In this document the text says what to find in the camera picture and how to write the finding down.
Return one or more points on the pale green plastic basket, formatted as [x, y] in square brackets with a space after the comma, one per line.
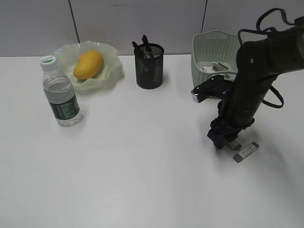
[212, 46]

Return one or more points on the yellow mango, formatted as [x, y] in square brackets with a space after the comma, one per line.
[88, 65]

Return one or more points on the pale green wavy glass plate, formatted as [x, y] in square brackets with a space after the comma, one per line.
[110, 73]

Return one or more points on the clear water bottle green label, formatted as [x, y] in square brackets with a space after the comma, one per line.
[59, 92]

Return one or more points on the grey white eraser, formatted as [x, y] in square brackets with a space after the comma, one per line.
[244, 153]
[234, 145]

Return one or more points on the black marker pen blue label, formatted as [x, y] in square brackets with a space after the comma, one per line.
[147, 46]

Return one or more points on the black mesh pen holder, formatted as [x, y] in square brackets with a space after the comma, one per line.
[149, 72]

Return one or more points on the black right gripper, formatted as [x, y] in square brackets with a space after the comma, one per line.
[237, 112]

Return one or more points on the white waste paper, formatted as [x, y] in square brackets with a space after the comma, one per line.
[211, 69]

